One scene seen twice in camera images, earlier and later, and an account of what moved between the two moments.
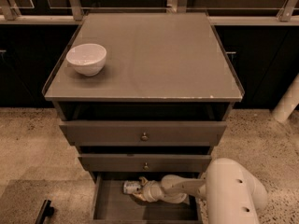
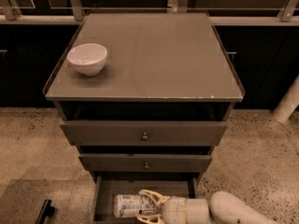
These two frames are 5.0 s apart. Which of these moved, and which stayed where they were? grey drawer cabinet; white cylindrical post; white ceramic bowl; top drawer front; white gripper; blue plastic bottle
Moved: blue plastic bottle; white gripper
Stayed: top drawer front; grey drawer cabinet; white ceramic bowl; white cylindrical post
